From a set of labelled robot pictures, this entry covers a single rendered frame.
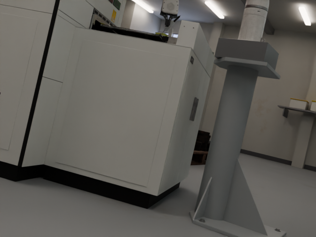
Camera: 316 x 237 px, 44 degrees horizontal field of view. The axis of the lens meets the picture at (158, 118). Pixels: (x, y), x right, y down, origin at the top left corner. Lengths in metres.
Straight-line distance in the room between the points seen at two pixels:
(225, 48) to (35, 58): 0.93
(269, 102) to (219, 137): 9.93
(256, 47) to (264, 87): 10.05
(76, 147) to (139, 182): 0.38
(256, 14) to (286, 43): 10.10
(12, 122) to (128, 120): 0.55
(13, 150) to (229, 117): 1.06
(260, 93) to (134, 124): 10.19
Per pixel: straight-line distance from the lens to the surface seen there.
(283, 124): 11.76
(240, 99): 2.02
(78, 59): 2.10
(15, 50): 2.04
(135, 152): 1.95
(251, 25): 2.10
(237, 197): 2.06
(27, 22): 2.04
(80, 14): 2.18
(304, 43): 12.11
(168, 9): 2.41
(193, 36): 2.01
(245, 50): 2.00
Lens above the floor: 0.45
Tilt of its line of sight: level
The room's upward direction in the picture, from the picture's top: 13 degrees clockwise
